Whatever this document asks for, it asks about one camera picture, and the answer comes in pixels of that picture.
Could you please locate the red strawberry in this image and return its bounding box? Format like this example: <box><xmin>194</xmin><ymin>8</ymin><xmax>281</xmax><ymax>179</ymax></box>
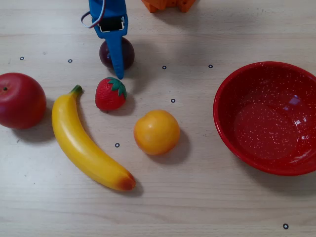
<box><xmin>95</xmin><ymin>77</ymin><xmax>128</xmax><ymax>111</ymax></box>

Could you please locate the red speckled bowl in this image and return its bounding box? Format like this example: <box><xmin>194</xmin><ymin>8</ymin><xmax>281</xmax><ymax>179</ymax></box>
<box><xmin>213</xmin><ymin>61</ymin><xmax>316</xmax><ymax>176</ymax></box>

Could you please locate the orange yellow round fruit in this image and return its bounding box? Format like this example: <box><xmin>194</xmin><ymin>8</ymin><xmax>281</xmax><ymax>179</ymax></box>
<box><xmin>133</xmin><ymin>109</ymin><xmax>181</xmax><ymax>156</ymax></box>

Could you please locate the dark purple plum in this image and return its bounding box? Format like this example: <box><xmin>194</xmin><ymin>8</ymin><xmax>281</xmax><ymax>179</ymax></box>
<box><xmin>99</xmin><ymin>37</ymin><xmax>135</xmax><ymax>71</ymax></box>

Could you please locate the yellow banana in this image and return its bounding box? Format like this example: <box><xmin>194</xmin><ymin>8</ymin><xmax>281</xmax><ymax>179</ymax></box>
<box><xmin>51</xmin><ymin>84</ymin><xmax>137</xmax><ymax>192</ymax></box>

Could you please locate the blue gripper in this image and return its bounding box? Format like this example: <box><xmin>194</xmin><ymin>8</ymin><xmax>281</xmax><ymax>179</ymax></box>
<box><xmin>88</xmin><ymin>0</ymin><xmax>129</xmax><ymax>80</ymax></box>

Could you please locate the red apple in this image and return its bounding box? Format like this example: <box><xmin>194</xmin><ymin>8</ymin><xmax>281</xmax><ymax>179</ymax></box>
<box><xmin>0</xmin><ymin>72</ymin><xmax>47</xmax><ymax>130</ymax></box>

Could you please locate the red white servo wire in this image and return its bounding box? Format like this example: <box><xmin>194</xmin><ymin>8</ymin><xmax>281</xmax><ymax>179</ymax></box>
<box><xmin>81</xmin><ymin>0</ymin><xmax>106</xmax><ymax>29</ymax></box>

